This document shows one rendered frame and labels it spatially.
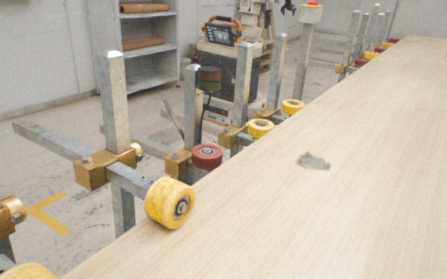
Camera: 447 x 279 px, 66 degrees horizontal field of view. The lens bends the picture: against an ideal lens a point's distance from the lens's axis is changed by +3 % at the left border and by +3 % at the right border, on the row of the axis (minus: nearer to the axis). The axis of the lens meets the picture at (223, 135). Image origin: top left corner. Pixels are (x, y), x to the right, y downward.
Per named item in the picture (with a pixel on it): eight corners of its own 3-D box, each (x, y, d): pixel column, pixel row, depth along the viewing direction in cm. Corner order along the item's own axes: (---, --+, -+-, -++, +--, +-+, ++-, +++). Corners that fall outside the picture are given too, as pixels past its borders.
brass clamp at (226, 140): (216, 145, 110) (216, 131, 108) (237, 131, 121) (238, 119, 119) (231, 150, 107) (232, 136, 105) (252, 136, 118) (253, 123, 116)
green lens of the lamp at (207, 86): (191, 87, 83) (192, 79, 82) (206, 83, 87) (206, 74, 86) (211, 93, 80) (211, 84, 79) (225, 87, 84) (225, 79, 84)
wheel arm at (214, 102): (200, 104, 146) (200, 95, 144) (205, 102, 149) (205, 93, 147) (292, 132, 125) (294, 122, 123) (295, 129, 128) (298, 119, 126)
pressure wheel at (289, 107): (284, 135, 123) (288, 105, 118) (275, 126, 130) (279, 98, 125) (303, 133, 125) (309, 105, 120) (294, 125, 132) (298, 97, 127)
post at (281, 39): (260, 150, 141) (275, 32, 120) (264, 147, 144) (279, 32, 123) (267, 153, 139) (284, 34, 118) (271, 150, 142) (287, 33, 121)
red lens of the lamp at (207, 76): (192, 77, 82) (192, 69, 81) (206, 73, 86) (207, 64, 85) (211, 83, 79) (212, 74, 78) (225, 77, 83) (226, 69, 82)
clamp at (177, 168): (164, 173, 91) (164, 156, 88) (195, 154, 101) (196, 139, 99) (179, 180, 88) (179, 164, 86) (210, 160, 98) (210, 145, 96)
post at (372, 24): (356, 72, 253) (374, 3, 232) (357, 71, 255) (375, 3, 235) (361, 74, 251) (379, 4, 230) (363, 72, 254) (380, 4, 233)
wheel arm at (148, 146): (100, 136, 108) (98, 123, 106) (108, 132, 111) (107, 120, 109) (208, 183, 87) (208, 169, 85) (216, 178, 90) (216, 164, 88)
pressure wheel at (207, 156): (185, 187, 89) (185, 149, 84) (202, 175, 95) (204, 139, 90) (208, 198, 85) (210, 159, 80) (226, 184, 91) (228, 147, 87)
